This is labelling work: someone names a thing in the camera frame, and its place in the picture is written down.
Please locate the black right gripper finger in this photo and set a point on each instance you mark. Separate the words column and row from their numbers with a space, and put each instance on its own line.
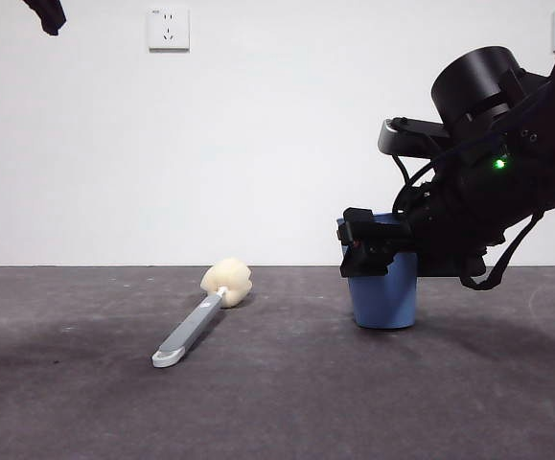
column 370, row 249

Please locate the blue ribbed plastic cup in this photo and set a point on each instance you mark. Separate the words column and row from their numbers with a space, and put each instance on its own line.
column 382, row 302

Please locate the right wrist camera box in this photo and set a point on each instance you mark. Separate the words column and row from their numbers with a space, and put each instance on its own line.
column 411, row 136

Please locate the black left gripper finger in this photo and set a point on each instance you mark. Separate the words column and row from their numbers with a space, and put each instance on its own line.
column 49, row 16

